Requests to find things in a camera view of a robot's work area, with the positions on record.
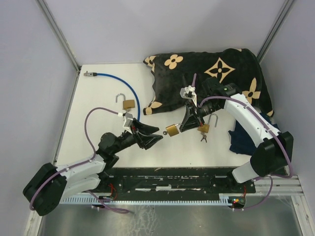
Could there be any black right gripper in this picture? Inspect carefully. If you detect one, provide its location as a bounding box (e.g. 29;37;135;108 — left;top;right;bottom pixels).
179;98;221;131

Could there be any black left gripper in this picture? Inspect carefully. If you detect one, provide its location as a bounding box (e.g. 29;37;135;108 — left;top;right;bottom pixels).
112;118;163;153

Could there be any large brass padlock with keys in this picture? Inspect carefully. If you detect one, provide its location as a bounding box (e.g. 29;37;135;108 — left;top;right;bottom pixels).
197;114;219;143

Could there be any small brass padlock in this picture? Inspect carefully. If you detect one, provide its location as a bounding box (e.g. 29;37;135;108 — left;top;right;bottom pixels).
163;123;181;137

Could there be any brass padlock with key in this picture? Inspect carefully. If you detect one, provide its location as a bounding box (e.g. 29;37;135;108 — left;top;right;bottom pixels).
115;93;135;112

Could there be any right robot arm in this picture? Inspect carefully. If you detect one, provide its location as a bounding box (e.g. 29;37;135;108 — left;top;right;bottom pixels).
179;77;293;192

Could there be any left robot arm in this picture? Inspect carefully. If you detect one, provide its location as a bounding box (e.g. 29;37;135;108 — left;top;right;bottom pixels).
23;118;163;216

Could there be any black floral patterned blanket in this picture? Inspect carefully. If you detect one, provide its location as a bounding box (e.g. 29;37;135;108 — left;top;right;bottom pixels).
143;48;275;118

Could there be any dark blue cloth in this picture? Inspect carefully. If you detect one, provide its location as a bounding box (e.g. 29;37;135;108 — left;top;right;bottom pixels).
228;112;280;155

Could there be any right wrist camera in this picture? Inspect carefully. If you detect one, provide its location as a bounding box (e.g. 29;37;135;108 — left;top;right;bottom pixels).
180;85;197;106

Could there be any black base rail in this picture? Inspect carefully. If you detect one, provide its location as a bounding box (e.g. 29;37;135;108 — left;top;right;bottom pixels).
92;167;256;197

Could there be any blue cable with plug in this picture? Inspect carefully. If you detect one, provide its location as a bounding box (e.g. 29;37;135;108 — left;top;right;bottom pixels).
84;70;142;121

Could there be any white slotted cable duct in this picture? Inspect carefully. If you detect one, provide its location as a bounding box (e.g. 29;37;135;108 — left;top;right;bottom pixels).
61;191;231;206

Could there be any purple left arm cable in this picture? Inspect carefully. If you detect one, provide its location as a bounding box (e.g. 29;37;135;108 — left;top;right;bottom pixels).
29;107;124;211

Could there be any right aluminium frame post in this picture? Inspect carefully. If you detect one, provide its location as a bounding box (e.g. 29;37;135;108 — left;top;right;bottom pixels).
256;0;296;63

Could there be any aluminium frame post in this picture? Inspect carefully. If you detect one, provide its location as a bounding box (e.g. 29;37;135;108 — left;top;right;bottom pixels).
256;0;296;63
35;0;81;71

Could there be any left aluminium frame post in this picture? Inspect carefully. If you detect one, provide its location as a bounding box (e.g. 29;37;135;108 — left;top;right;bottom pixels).
35;0;81;71

